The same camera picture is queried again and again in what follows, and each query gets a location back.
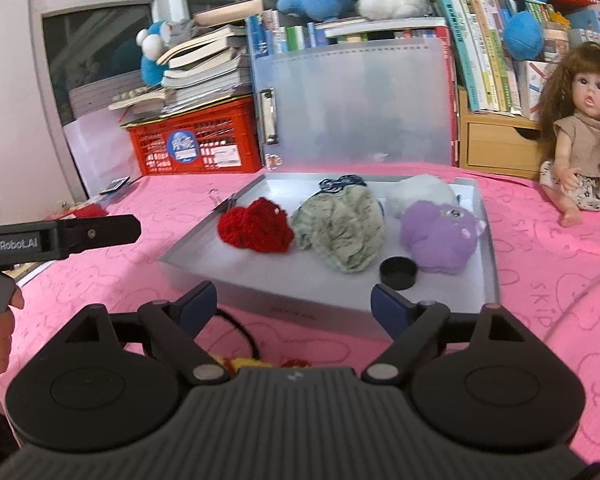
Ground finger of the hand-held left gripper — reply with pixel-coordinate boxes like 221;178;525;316
55;214;142;260

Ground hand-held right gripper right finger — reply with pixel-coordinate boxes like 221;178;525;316
362;284;551;386

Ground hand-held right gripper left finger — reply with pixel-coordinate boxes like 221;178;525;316
62;281;231;386

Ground black round lid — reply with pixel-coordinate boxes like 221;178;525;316
379;257;419;290

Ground purple plush toy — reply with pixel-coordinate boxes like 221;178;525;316
399;200;487;275

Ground green floral cloth pouch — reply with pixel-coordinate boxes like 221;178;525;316
291;185;387;274

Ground white cardboard box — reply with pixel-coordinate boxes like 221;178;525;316
157;171;502;328

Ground white fluffy plush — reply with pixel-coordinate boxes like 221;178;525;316
386;174;463;218

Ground blue floral cloth pouch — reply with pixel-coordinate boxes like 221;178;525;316
316;174;366;196

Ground red envelope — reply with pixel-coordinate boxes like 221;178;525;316
62;202;111;221

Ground white paper sheet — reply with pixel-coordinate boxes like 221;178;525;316
62;115;141;196

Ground red plastic crate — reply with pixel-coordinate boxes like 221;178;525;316
122;96;263;176

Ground black binder clip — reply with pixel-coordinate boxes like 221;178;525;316
207;186;233;213

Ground pink rabbit-print blanket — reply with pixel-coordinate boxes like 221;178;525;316
0;160;600;461

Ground grey grid cutting mat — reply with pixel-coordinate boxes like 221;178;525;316
67;70;146;121

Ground blue white plush toy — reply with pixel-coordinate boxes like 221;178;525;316
136;20;181;86

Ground stack of lying books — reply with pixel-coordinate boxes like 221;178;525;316
107;9;253;116

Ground wooden drawer box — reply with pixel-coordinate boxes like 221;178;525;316
457;87;546;178

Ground translucent plastic file case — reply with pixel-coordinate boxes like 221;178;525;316
252;40;453;173

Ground brown-haired baby doll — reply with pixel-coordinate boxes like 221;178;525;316
539;42;600;228

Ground white printed carton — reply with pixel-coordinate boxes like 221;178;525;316
517;60;553;121

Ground row of green white books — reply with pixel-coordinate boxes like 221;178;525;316
430;0;546;113

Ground row of books behind clipboard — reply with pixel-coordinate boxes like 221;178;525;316
245;10;451;56

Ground black elastic cord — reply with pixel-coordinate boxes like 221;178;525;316
215;310;261;361

